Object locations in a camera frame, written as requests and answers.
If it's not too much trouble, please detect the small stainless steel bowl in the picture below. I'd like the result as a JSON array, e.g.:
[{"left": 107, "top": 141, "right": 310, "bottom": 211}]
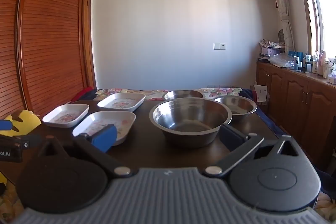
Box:
[{"left": 213, "top": 95, "right": 258, "bottom": 123}]

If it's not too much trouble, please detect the large stainless steel bowl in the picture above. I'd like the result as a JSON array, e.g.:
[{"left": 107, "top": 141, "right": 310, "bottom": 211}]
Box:
[{"left": 149, "top": 97, "right": 233, "bottom": 149}]

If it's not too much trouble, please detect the yellow plush toy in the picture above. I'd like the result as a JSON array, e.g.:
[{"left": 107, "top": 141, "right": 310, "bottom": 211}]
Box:
[{"left": 0, "top": 109, "right": 42, "bottom": 138}]

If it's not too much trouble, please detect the clear plastic bag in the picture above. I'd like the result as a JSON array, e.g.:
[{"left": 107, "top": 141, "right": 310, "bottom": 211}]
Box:
[{"left": 267, "top": 52, "right": 298, "bottom": 69}]

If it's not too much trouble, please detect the navy blue blanket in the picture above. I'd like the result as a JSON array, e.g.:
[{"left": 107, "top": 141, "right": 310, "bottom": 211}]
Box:
[{"left": 239, "top": 88, "right": 289, "bottom": 138}]

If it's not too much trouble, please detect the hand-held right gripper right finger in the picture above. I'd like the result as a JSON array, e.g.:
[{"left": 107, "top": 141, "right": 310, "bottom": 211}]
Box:
[{"left": 201, "top": 124, "right": 306, "bottom": 179}]

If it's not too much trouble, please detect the patterned white curtain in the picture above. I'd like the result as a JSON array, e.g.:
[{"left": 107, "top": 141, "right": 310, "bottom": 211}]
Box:
[{"left": 262, "top": 0, "right": 296, "bottom": 51}]

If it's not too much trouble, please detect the window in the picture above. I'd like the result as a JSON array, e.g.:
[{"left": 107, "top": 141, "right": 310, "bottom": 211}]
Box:
[{"left": 291, "top": 0, "right": 336, "bottom": 57}]

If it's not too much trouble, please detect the medium stainless steel bowl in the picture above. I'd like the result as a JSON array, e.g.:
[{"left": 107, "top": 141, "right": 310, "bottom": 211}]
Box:
[{"left": 162, "top": 89, "right": 205, "bottom": 102}]

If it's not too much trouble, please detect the white paper bag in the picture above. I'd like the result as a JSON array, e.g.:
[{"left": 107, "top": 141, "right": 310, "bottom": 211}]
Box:
[{"left": 253, "top": 84, "right": 269, "bottom": 104}]

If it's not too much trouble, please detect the wooden cabinet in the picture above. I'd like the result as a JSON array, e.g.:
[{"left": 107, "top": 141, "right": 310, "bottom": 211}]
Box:
[{"left": 255, "top": 60, "right": 336, "bottom": 172}]

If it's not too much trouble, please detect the red cloth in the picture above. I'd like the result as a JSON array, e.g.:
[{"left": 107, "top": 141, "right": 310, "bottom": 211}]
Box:
[{"left": 72, "top": 87, "right": 96, "bottom": 103}]

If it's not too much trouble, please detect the wooden slatted wardrobe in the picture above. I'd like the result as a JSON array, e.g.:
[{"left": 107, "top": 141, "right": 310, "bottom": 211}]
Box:
[{"left": 0, "top": 0, "right": 89, "bottom": 119}]

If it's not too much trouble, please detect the row of toiletry bottles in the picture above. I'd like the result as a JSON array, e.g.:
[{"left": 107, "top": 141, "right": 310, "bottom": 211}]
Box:
[{"left": 287, "top": 49, "right": 336, "bottom": 81}]

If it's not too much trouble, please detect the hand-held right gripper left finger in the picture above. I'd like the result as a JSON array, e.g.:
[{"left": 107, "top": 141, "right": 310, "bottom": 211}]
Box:
[{"left": 39, "top": 124, "right": 137, "bottom": 179}]

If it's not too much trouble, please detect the white floral rectangular plate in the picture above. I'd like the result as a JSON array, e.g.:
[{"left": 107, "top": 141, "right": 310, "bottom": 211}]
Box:
[
  {"left": 72, "top": 111, "right": 136, "bottom": 146},
  {"left": 97, "top": 93, "right": 146, "bottom": 112},
  {"left": 42, "top": 104, "right": 90, "bottom": 128}
]

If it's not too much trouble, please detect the wooden door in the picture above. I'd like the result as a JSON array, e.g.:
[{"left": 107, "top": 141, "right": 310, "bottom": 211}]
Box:
[{"left": 83, "top": 0, "right": 97, "bottom": 90}]

